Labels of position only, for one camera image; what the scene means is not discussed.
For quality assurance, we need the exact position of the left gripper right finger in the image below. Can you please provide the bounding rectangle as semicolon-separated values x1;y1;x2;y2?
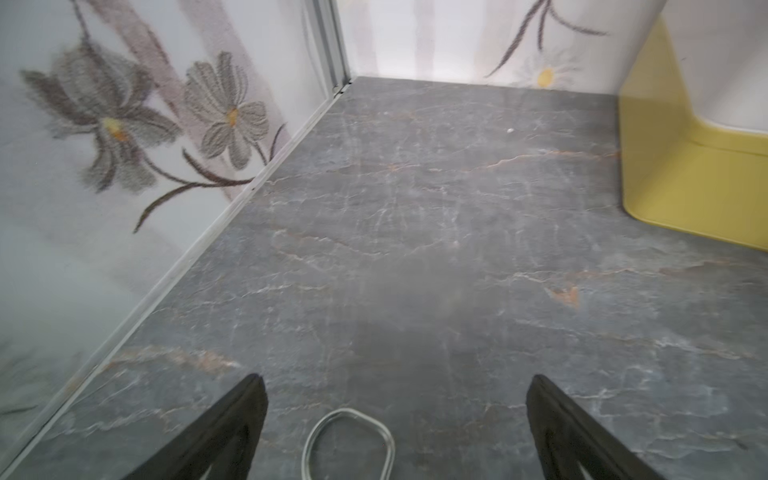
526;374;663;480

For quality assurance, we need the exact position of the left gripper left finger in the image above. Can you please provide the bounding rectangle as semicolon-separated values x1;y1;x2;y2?
126;373;268;479

